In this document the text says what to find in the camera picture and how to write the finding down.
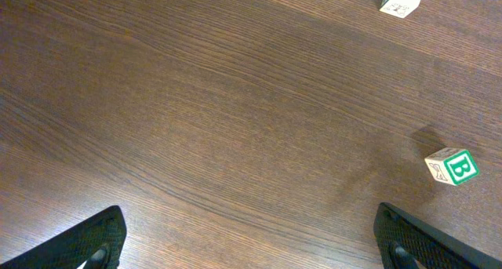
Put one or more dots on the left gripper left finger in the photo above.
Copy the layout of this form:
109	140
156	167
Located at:
96	242

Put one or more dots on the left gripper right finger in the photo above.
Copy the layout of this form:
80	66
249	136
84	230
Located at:
407	242

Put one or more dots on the green B wooden block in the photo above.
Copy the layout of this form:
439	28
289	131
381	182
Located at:
452	166

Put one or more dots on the far plain wooden block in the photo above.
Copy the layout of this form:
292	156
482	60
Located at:
399	8

